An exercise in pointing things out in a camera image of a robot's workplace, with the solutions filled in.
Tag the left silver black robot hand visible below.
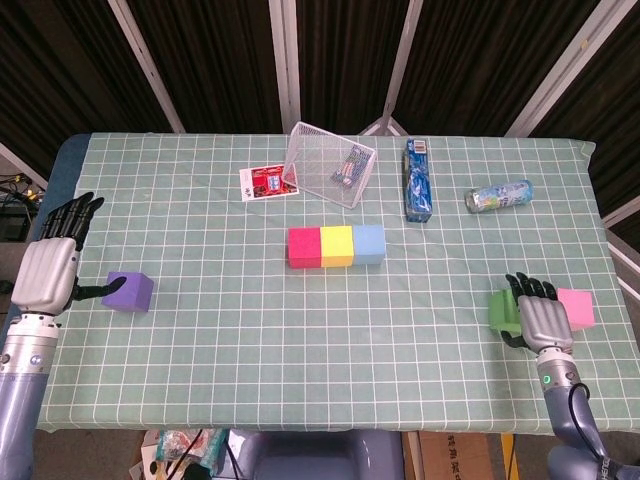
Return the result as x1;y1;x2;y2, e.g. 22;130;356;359
9;192;129;317

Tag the white wire mesh basket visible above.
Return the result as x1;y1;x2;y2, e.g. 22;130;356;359
283;121;378;210

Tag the red printed card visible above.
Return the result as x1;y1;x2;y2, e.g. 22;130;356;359
238;165;300;203

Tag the green foam cube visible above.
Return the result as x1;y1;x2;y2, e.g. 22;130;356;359
488;289;524;337

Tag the purple foam cube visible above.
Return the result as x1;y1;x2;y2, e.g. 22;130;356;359
101;271;155;315

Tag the brown cardboard box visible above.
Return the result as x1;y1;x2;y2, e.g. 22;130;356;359
417;430;504;480

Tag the blue-grey robot torso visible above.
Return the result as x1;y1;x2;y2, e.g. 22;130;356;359
219;428;406;480

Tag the dark pleated curtain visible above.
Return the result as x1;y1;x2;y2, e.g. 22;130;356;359
0;0;640;241

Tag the green plastic snack bag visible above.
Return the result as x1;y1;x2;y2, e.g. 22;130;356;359
154;428;226;476

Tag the pink foam cube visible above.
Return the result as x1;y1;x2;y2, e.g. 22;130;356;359
555;287;596;332

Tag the light blue foam cube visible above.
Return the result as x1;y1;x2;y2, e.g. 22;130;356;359
352;224;387;266

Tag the white frame post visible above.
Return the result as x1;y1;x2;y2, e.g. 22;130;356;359
502;0;614;137
107;0;187;134
268;0;301;134
0;141;50;189
359;0;426;136
606;239;640;296
602;199;640;229

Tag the black electronics box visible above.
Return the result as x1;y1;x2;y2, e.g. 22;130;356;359
0;212;32;242

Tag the light blue beverage can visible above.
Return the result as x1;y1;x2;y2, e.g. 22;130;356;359
464;179;535;215

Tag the yellow foam cube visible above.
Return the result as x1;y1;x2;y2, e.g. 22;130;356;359
319;225;357;269

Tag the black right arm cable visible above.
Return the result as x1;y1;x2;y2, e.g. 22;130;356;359
568;382;640;472

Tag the blue carton box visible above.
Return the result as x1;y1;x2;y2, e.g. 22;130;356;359
402;138;433;224

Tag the green checked tablecloth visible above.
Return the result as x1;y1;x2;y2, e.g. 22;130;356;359
34;131;632;435

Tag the blue snack packet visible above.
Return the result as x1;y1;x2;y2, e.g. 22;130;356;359
329;145;372;187

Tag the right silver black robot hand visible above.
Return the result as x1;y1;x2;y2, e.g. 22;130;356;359
502;272;576;355

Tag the black right arm strap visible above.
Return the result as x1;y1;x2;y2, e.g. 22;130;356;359
592;452;629;479

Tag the red foam cube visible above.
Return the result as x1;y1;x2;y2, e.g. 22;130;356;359
287;226;324;270

